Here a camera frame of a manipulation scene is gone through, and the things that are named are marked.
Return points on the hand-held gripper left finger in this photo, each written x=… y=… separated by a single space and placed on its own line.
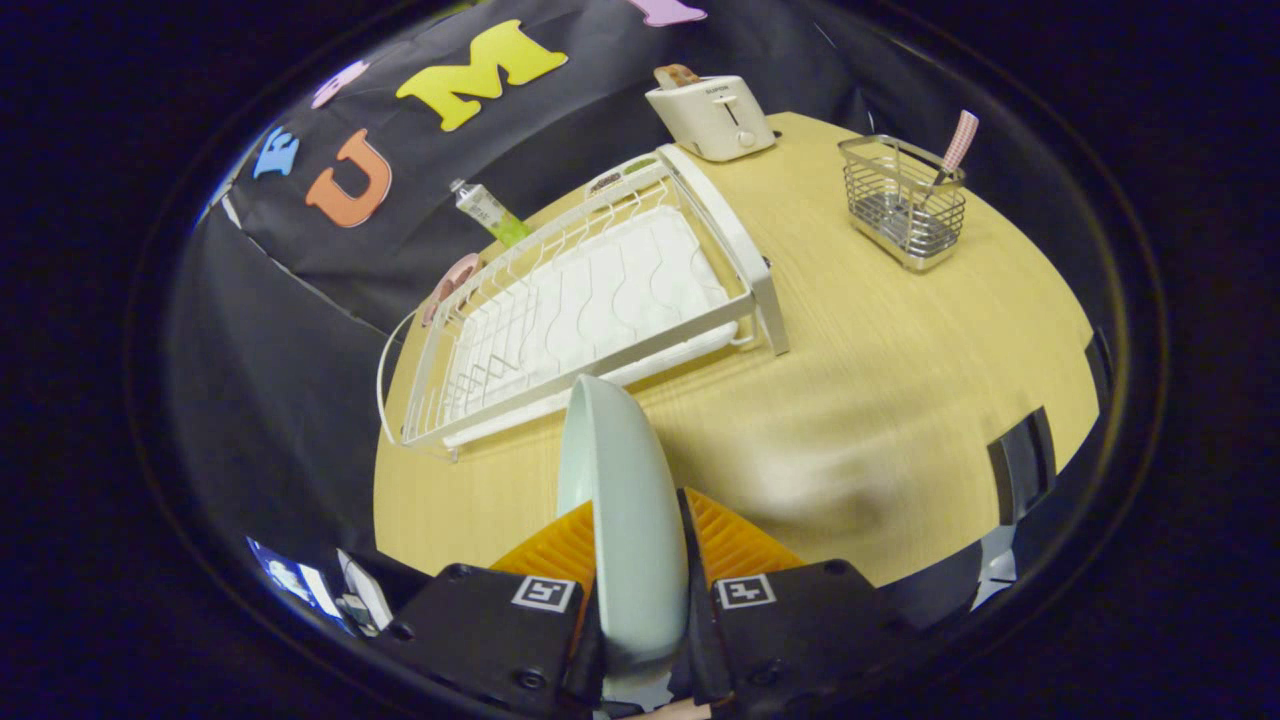
x=480 y=630

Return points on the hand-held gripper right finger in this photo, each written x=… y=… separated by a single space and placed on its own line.
x=790 y=630

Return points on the pale green plate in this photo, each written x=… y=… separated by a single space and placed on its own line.
x=630 y=520

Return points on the pink dish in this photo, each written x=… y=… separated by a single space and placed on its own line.
x=452 y=285

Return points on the white divided sauce dish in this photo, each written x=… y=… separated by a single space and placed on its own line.
x=612 y=180

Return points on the computer monitor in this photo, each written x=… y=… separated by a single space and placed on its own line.
x=290 y=580

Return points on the black chair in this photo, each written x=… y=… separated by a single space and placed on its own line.
x=1020 y=465

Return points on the clear bottle with green label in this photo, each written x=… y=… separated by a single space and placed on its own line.
x=492 y=213

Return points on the cream toaster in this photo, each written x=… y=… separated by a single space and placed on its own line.
x=712 y=118

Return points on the bread slice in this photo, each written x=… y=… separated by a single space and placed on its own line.
x=677 y=75

